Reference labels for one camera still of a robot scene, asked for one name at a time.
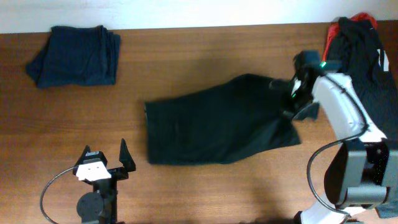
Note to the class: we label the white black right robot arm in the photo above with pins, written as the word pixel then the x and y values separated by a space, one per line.
pixel 363 174

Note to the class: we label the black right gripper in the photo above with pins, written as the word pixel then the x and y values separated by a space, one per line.
pixel 310 114

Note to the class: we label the dark green shorts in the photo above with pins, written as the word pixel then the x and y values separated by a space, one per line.
pixel 220 125

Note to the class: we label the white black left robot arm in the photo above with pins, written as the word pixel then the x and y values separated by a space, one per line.
pixel 101 205

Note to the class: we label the red garment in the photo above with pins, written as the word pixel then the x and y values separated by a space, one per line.
pixel 334 29

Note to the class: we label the black garment pile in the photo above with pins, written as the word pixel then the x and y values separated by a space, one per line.
pixel 359 49

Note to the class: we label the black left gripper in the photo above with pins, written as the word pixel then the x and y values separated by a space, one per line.
pixel 124 158

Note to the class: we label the folded navy blue garment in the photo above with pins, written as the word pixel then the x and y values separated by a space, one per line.
pixel 76 56

